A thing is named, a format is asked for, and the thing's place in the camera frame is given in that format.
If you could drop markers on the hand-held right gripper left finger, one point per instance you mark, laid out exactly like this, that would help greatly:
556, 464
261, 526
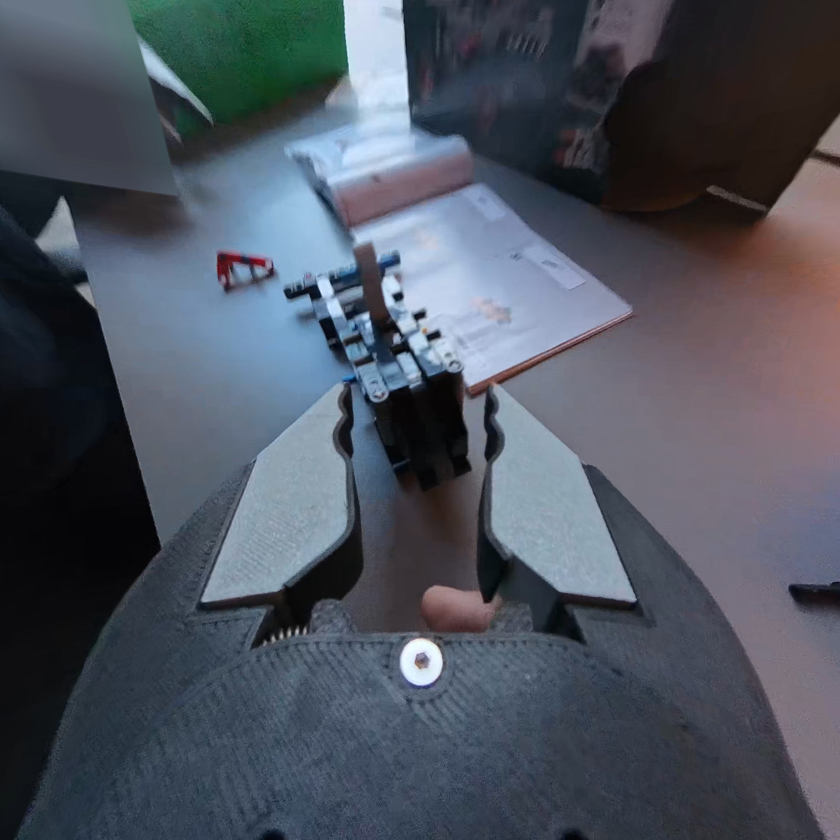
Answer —
282, 512

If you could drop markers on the red lego piece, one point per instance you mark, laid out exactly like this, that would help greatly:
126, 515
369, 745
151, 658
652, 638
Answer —
229, 266

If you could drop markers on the person's right hand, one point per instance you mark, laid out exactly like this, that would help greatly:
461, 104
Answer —
459, 609

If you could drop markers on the green panel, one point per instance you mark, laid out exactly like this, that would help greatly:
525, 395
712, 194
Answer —
262, 52

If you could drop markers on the black and white lego model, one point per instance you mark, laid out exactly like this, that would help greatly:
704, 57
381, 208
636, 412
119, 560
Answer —
420, 407

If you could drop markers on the dark cardboard lego box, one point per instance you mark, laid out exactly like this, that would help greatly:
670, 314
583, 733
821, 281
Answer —
689, 98

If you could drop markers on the black lego pin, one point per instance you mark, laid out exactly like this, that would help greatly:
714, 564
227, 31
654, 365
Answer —
814, 592

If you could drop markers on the open instruction booklet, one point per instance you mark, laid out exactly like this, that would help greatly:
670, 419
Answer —
512, 289

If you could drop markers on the person's dark clothing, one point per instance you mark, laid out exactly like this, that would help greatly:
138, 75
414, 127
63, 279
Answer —
52, 394

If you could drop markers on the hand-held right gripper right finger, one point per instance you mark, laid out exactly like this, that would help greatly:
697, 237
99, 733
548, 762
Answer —
551, 518

